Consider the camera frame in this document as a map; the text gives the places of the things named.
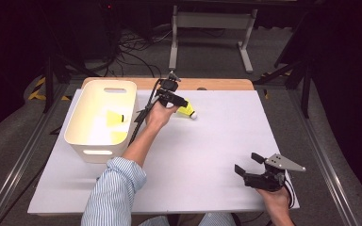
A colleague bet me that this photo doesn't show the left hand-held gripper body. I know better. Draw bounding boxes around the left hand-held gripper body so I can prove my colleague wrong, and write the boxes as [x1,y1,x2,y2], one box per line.
[155,71,183,107]

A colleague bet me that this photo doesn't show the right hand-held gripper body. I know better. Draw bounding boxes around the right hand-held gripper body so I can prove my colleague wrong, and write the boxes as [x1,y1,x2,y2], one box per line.
[243,153,306,193]

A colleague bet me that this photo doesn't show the white plastic storage bin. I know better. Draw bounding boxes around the white plastic storage bin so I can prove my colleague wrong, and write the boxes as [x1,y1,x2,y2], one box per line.
[63,79,140,165]

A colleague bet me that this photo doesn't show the person's left hand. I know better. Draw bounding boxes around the person's left hand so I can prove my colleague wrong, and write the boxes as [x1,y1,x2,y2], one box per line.
[144,100,181,130]

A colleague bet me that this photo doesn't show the person's right hand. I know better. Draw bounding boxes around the person's right hand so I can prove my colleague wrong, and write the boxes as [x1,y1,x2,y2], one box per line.
[255,186,295,226]

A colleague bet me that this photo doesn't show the wooden table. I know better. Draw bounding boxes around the wooden table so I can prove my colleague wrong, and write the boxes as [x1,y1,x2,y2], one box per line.
[81,76,255,92]

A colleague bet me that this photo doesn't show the white board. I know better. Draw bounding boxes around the white board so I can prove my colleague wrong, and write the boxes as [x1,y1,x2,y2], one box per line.
[27,89,300,216]

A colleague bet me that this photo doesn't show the black tripod stand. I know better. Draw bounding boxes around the black tripod stand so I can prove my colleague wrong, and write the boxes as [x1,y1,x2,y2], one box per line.
[41,55,100,114]
[254,59,312,120]

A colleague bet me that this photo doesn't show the person's striped shirt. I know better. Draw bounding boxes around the person's striped shirt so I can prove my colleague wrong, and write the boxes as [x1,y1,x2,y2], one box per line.
[80,156,234,226]

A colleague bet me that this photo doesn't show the yellow black floor tape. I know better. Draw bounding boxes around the yellow black floor tape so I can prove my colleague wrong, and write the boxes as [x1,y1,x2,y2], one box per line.
[27,76,72,102]

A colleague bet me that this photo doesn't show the right hand-held gripper cable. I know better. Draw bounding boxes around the right hand-held gripper cable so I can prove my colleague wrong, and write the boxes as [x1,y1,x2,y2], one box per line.
[282,176,297,210]

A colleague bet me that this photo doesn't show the hand-held gripper cable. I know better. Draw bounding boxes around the hand-held gripper cable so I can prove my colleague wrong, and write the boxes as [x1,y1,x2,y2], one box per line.
[127,78,163,147]
[282,176,297,210]

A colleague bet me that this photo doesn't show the left hand-held gripper cable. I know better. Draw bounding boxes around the left hand-held gripper cable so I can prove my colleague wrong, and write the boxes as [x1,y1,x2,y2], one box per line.
[127,78,163,147]

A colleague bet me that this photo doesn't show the tangle of black floor cables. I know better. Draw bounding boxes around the tangle of black floor cables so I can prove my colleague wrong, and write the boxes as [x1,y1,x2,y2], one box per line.
[107,29,173,79]

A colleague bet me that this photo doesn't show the aluminium floor rail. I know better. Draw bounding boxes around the aluminium floor rail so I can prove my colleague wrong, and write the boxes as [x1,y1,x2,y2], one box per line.
[287,89,362,226]
[0,83,74,226]

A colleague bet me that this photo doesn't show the white metal stand frame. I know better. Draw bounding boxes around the white metal stand frame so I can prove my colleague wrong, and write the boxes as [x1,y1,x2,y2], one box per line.
[168,4,259,74]

